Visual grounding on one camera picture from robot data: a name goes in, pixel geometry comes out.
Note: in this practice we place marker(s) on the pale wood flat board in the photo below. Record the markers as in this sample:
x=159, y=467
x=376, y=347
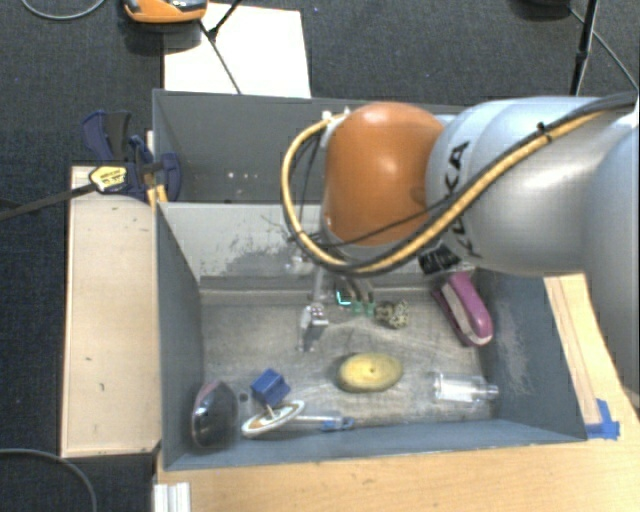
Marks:
x=112, y=320

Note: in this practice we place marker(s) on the yellow oval fruit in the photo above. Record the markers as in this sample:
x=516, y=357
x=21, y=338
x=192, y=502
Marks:
x=370, y=372

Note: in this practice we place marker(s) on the clear tube with blue cap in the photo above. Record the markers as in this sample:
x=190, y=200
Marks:
x=325, y=423

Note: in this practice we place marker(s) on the purple and white stapler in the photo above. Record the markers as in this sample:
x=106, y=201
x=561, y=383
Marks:
x=470, y=310

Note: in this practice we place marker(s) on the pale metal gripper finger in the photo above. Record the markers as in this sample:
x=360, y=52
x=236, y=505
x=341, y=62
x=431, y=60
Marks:
x=304, y=330
x=319, y=327

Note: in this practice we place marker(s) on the black and pink oval object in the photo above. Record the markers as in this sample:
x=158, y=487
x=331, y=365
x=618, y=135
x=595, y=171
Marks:
x=214, y=415

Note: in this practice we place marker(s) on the black cylinder on white bracket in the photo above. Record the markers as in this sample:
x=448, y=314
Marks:
x=440, y=260

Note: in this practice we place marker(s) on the grey metal bin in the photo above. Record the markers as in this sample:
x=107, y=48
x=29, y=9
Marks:
x=260, y=330

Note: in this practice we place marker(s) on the yellow black speckled ball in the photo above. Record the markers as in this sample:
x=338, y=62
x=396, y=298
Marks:
x=394, y=314

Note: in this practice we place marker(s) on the blue block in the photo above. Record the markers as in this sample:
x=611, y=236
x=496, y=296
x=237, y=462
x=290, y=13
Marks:
x=270, y=386

